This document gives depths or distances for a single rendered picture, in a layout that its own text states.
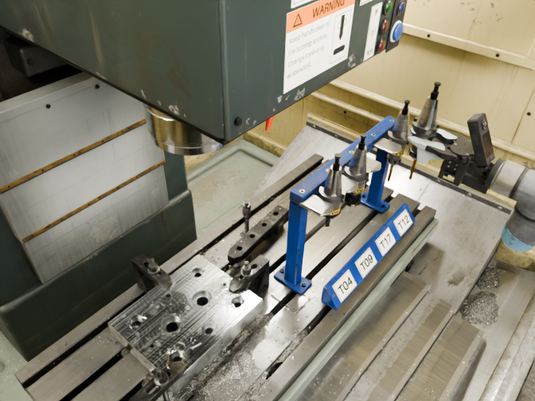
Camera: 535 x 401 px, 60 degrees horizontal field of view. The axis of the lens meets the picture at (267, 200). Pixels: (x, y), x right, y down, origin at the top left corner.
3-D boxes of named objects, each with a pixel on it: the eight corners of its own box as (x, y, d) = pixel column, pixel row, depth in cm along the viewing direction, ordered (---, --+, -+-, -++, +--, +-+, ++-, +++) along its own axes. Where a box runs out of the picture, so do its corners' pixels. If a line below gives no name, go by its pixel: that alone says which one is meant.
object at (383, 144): (404, 148, 127) (405, 145, 126) (395, 157, 124) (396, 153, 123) (382, 138, 130) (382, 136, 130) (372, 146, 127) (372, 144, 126)
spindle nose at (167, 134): (203, 100, 91) (198, 40, 83) (258, 134, 82) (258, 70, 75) (131, 129, 83) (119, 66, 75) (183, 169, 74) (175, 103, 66)
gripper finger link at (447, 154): (423, 153, 107) (462, 165, 104) (425, 148, 106) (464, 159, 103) (427, 143, 110) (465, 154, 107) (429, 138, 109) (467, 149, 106)
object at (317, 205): (337, 208, 107) (337, 205, 107) (324, 219, 104) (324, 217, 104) (313, 195, 111) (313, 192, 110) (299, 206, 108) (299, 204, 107)
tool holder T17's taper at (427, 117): (419, 116, 112) (426, 91, 108) (437, 122, 110) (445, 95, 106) (414, 124, 109) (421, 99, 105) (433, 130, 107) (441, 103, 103)
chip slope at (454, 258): (490, 261, 175) (516, 209, 158) (402, 397, 134) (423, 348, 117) (302, 167, 218) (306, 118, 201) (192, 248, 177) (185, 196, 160)
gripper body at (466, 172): (434, 176, 111) (483, 199, 105) (444, 146, 105) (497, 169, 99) (447, 162, 115) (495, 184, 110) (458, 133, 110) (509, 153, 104)
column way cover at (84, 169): (175, 204, 154) (153, 55, 120) (41, 290, 126) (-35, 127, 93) (165, 197, 156) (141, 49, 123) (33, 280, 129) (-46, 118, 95)
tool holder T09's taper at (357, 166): (355, 162, 118) (359, 140, 114) (369, 169, 116) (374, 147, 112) (345, 169, 116) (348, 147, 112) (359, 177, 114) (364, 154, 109)
